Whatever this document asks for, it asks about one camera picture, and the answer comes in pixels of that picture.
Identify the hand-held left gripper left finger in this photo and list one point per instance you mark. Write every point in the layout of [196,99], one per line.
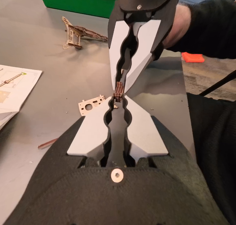
[88,134]

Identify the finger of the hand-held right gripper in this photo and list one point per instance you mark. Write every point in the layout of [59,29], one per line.
[115,44]
[145,42]

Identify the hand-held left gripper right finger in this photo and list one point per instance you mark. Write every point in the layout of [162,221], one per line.
[145,136]

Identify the small layered wooden model part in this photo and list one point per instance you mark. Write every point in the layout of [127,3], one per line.
[119,93]

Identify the person's right forearm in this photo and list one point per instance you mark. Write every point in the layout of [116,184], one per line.
[212,29]

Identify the person's right hand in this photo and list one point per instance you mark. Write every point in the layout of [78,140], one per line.
[181,23]

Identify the flat wooden plate with holes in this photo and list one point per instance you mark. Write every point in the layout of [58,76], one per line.
[83,111]

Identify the small pronged wooden piece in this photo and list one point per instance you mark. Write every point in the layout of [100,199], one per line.
[115,106]

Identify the thin wooden stick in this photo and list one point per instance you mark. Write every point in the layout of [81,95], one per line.
[47,143]

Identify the orange cloth bag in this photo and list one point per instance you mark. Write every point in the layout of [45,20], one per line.
[192,57]

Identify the person's dark clothing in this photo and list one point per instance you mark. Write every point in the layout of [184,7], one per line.
[217,154]

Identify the white instruction booklet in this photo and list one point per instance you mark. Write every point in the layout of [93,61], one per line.
[18,92]

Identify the black slanted rod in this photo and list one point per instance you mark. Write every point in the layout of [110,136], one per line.
[219,82]

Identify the assembled wooden model frame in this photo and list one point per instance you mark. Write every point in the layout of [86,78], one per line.
[71,34]

